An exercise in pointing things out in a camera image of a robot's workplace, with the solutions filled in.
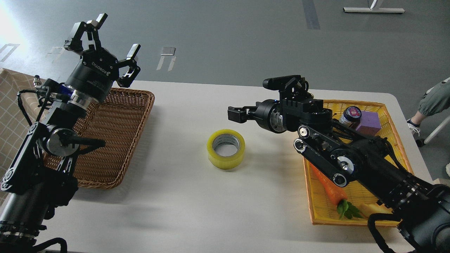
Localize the beige checkered cloth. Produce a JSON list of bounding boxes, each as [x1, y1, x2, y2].
[[0, 69, 44, 206]]

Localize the purple foam block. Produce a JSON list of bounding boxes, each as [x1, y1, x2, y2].
[[355, 111, 381, 136]]

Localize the small dark jar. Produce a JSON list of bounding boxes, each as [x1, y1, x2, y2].
[[339, 106, 362, 127]]

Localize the yellow tape roll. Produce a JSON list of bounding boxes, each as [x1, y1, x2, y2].
[[206, 129, 246, 170]]

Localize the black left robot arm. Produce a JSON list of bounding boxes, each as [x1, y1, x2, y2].
[[1, 13, 141, 253]]

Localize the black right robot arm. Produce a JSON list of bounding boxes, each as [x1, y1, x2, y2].
[[228, 75, 450, 253]]

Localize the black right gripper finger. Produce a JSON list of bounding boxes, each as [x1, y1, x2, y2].
[[227, 106, 257, 124]]

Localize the person leg with shoe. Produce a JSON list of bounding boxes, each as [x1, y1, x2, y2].
[[406, 78, 450, 136]]

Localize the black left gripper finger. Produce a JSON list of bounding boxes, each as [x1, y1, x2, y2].
[[112, 44, 141, 88], [64, 13, 108, 55]]

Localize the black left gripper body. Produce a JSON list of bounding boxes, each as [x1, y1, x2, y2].
[[65, 49, 118, 103]]

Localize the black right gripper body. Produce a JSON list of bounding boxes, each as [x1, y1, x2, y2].
[[253, 99, 286, 133]]

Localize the white stand base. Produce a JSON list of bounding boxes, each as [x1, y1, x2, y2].
[[342, 0, 405, 14]]

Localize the orange toy carrot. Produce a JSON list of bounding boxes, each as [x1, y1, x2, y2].
[[310, 163, 363, 220]]

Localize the brown wicker basket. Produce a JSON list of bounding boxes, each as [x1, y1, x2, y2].
[[42, 87, 155, 189]]

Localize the toy croissant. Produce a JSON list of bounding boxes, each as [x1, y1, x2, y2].
[[358, 203, 392, 218]]

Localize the yellow plastic basket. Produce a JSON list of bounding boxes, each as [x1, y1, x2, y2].
[[303, 99, 413, 226]]

